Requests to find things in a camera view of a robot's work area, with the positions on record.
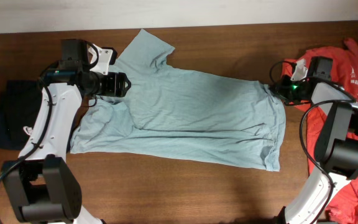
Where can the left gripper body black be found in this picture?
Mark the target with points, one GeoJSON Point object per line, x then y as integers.
{"type": "Point", "coordinates": [106, 84]}

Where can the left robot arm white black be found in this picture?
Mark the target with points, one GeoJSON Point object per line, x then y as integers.
{"type": "Point", "coordinates": [40, 185]}

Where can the folded black Nike garment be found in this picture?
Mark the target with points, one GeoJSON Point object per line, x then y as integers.
{"type": "Point", "coordinates": [19, 106]}

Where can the light blue grey t-shirt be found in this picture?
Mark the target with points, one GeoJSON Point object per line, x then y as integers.
{"type": "Point", "coordinates": [183, 114]}

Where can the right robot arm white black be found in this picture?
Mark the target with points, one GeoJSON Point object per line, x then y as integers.
{"type": "Point", "coordinates": [335, 156]}

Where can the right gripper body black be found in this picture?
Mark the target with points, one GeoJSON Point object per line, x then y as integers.
{"type": "Point", "coordinates": [290, 91]}

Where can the red t-shirt with print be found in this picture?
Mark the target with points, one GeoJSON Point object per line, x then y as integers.
{"type": "Point", "coordinates": [344, 206]}

